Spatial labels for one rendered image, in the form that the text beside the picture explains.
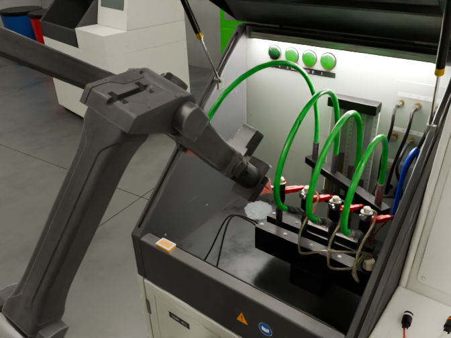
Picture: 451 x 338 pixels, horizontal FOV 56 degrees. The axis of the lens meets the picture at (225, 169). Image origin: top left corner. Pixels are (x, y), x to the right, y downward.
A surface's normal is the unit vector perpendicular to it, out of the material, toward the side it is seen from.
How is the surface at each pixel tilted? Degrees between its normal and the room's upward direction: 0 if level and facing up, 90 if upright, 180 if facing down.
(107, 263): 0
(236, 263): 0
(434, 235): 76
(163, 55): 90
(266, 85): 90
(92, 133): 67
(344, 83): 90
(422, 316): 0
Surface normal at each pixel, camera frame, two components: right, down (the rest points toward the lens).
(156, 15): 0.68, 0.34
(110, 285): -0.03, -0.87
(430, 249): -0.60, 0.19
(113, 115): -0.37, 0.07
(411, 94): -0.61, 0.41
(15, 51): 0.44, 0.21
